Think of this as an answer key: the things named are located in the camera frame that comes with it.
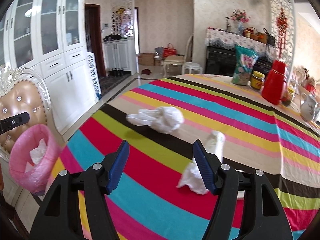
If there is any green snack bag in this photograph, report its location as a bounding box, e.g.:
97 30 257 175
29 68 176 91
232 45 259 86

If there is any small yellow lid jar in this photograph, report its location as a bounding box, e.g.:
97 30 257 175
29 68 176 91
281 86 295 106

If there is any red chinese knot ornament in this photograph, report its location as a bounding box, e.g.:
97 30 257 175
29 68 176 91
276 7 289 58

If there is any red thermos jug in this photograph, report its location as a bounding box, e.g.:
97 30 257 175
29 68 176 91
261 60 286 105

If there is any white floral ceramic pitcher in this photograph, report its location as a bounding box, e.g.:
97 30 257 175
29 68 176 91
300 93 319 122

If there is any cream sofa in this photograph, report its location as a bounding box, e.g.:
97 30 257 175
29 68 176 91
293 66 319 99

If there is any white plastic bag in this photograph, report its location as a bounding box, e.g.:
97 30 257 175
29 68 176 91
126 106 184 134

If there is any white low shoe cabinet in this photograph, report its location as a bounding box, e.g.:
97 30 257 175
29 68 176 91
104 37 137 75

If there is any cream dining chair far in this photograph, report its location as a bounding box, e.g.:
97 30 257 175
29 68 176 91
163 34 194 77

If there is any red handbag on floor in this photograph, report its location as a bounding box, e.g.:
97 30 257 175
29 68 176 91
163 43 177 58

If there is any ornate tan leather chair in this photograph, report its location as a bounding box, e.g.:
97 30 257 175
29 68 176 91
1 64 56 162

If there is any white glass door cabinet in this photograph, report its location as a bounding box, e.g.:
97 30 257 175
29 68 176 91
1 0 98 134

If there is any blue white tall box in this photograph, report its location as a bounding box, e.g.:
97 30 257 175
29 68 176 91
87 52 102 99

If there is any striped colourful tablecloth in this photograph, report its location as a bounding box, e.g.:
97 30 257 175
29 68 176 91
44 73 320 240

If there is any cardboard box on floor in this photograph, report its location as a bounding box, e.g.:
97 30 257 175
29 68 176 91
137 53 155 66

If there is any white round stool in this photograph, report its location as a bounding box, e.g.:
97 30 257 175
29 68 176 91
182 62 203 74

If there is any black piano with lace cover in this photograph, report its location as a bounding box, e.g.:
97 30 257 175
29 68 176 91
204 28 279 77

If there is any pink flower vase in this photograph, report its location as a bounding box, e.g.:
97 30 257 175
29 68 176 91
231 9 251 36

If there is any pink lined trash bin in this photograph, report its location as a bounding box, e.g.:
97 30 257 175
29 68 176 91
9 124 62 196

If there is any white carved lattice screen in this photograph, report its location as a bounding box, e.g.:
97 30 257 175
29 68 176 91
270 0 296 71

